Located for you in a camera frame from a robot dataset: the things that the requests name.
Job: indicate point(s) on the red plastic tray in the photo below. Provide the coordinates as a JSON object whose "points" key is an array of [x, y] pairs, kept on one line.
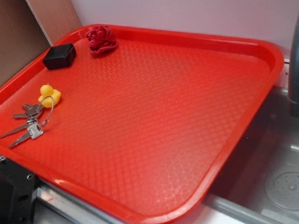
{"points": [[141, 132]]}

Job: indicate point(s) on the yellow rubber duck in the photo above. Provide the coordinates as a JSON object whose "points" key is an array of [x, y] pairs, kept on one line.
{"points": [[49, 96]]}

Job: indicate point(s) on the black rectangular box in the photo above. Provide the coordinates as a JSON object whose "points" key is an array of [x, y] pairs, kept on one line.
{"points": [[59, 56]]}

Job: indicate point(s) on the silver key lower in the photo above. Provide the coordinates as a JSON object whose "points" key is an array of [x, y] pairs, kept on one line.
{"points": [[33, 131]]}

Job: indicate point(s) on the silver key long middle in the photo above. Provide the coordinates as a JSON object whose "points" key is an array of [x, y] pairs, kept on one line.
{"points": [[22, 127]]}

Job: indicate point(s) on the silver key upper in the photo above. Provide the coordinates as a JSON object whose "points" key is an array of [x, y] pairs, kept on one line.
{"points": [[30, 111]]}

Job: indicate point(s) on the grey sink basin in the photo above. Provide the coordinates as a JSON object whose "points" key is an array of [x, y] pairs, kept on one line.
{"points": [[269, 145]]}

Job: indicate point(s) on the round sink drain cover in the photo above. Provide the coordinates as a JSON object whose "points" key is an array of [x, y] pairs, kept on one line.
{"points": [[282, 189]]}

